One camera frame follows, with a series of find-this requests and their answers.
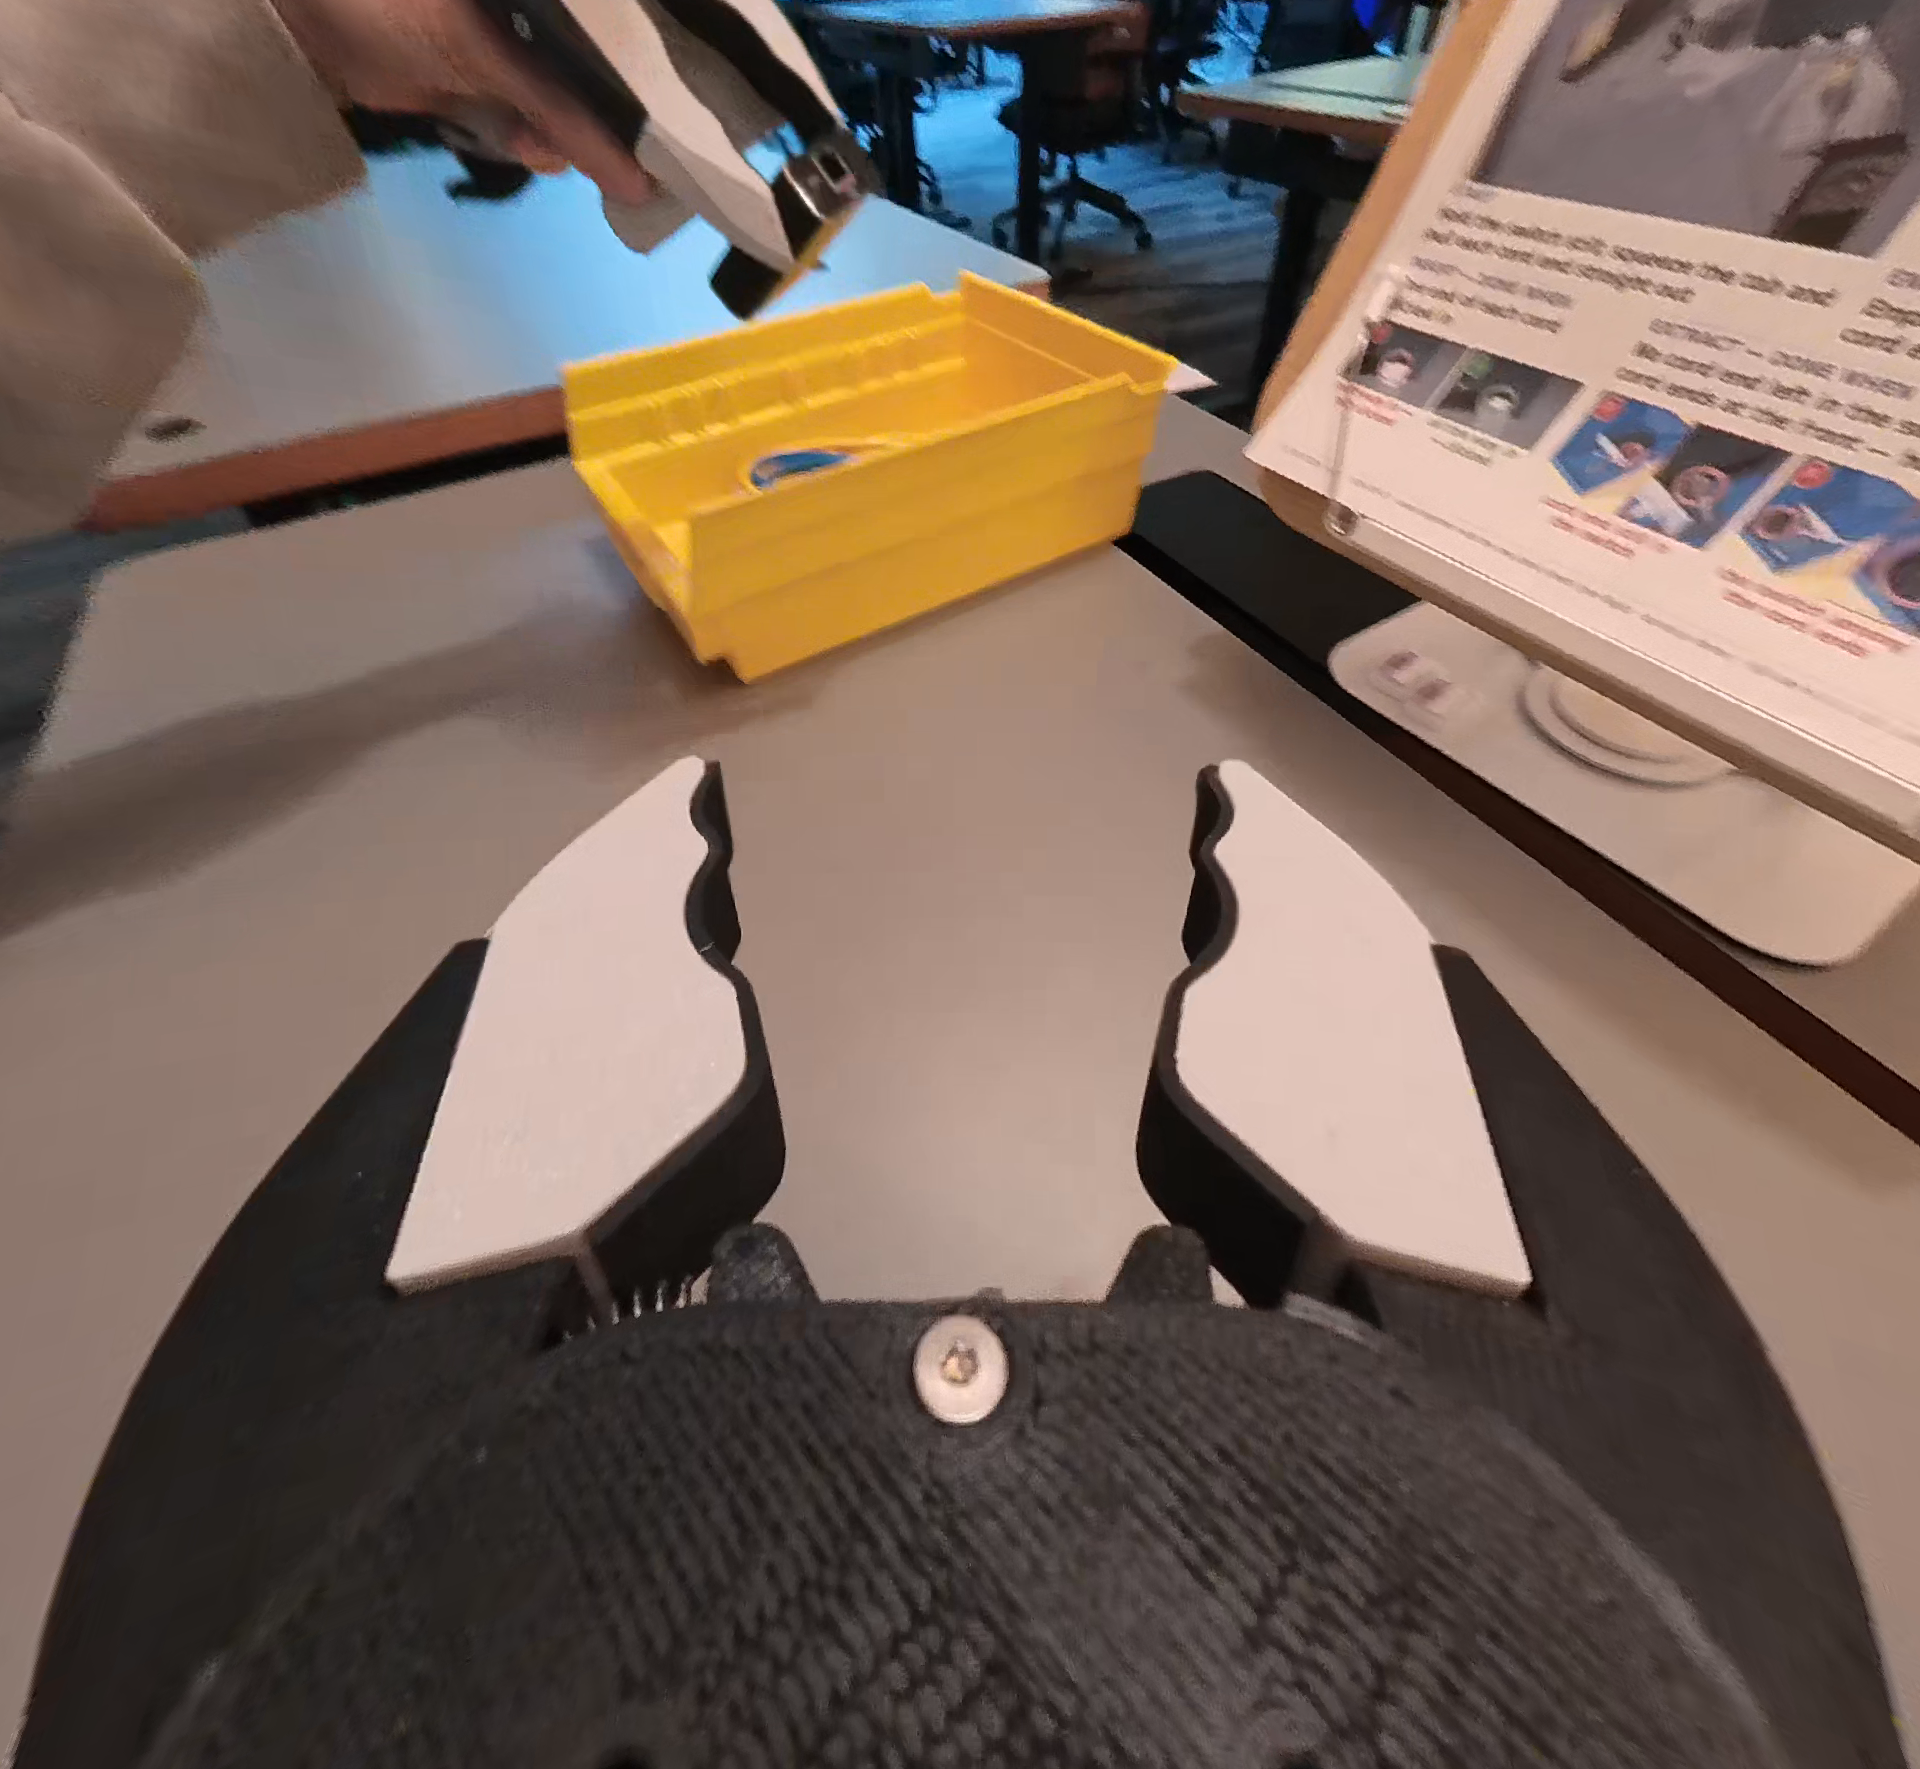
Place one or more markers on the group of black office chairs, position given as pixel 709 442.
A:
pixel 1089 74

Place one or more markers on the white table with wood edge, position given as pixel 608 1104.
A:
pixel 449 328

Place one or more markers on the group of wooden office desks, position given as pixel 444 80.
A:
pixel 959 16

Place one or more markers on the person's left forearm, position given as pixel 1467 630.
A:
pixel 137 148

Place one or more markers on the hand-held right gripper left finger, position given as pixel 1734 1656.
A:
pixel 586 1050

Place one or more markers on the black ethernet splitter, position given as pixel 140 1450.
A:
pixel 758 278

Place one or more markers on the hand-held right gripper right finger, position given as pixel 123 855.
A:
pixel 1321 1050

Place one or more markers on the white stand base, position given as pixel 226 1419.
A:
pixel 1724 870

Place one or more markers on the instruction sheet on stand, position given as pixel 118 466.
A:
pixel 1441 104

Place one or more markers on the yellow plastic bin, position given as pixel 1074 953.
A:
pixel 902 556

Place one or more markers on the person's left hand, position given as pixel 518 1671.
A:
pixel 391 16

